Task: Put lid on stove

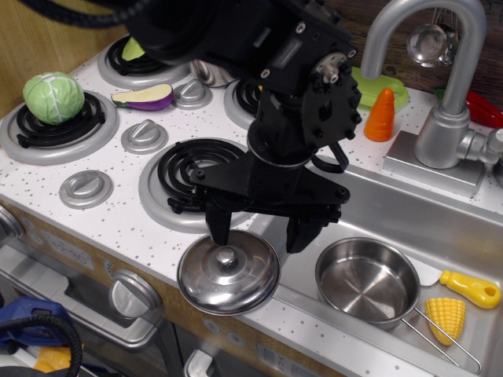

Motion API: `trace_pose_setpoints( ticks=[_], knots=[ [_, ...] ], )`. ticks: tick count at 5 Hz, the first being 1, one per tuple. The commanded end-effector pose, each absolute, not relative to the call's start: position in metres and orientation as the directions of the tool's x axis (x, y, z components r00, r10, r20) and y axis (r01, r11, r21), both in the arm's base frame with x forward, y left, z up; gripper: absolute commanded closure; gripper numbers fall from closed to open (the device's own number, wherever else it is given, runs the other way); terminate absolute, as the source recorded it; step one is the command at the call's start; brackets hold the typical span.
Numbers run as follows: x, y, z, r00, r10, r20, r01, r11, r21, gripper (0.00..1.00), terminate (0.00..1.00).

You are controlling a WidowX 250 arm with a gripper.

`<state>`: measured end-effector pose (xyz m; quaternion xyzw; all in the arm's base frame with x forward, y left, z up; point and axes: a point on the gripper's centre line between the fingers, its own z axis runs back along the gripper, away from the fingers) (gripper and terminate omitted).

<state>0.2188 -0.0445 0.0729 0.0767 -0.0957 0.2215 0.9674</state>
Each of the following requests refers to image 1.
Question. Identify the yellow toy corn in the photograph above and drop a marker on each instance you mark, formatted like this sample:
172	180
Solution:
448	317

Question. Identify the silver stove knob middle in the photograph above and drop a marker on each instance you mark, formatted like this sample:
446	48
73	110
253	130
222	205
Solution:
144	138

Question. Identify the silver toy faucet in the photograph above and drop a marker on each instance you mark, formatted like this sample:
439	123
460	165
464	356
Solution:
447	153

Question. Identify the red toy pepper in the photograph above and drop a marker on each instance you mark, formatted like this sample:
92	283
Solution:
482	111

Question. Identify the silver stove knob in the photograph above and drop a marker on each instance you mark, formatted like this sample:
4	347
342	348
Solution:
144	138
192	96
86	189

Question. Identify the orange toy carrot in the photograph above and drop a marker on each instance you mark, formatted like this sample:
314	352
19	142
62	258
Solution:
380	123

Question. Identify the silver sink basin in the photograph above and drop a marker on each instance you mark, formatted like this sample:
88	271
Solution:
439	231

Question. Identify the silver stove knob front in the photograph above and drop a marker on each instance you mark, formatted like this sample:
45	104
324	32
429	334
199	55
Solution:
86	189

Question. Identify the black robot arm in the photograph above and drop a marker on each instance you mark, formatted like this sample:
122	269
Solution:
300	56

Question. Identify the front left stove burner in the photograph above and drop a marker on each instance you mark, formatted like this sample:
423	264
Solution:
29	140

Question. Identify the light green toy vegetable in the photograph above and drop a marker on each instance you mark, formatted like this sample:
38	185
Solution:
132	50

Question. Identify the steel saucepan with wire handle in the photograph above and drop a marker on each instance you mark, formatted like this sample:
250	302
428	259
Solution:
374	282

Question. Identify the back right stove burner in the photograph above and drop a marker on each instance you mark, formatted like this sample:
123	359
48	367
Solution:
241	102

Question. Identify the steel pot lid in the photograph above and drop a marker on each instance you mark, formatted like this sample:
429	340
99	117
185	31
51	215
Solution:
232	279

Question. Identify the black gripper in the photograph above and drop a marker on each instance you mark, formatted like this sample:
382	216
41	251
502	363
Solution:
248	184

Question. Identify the silver dishwasher handle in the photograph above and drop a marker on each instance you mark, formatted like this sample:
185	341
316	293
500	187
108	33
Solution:
199	364

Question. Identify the silver oven door handle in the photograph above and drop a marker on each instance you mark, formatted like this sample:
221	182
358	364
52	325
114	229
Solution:
39	281

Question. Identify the purple toy eggplant half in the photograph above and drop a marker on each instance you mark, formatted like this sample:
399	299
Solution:
153	98

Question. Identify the hanging steel ladle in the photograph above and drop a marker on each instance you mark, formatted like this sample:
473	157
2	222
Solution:
435	44

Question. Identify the back left stove burner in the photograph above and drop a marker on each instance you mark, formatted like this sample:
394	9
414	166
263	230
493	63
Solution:
137	73

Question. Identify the silver oven dial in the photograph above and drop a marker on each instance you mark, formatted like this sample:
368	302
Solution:
10	227
131	296

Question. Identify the green toy cabbage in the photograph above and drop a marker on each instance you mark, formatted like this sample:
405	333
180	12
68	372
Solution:
53	97

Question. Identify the silver left oven dial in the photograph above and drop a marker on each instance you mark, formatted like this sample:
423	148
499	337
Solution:
10	227

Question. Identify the silver stove knob back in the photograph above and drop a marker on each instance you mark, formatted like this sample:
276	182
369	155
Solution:
192	96

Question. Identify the yellow handled toy knife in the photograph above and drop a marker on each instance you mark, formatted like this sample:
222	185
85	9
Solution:
482	293

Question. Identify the tall steel pot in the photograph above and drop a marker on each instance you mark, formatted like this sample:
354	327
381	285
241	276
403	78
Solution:
211	75

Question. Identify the yellow cloth piece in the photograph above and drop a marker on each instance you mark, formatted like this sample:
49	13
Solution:
52	359

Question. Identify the green plastic cutting board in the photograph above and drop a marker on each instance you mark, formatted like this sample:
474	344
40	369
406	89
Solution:
371	88

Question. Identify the blue clamp tool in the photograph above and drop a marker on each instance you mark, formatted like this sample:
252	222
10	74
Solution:
36	322

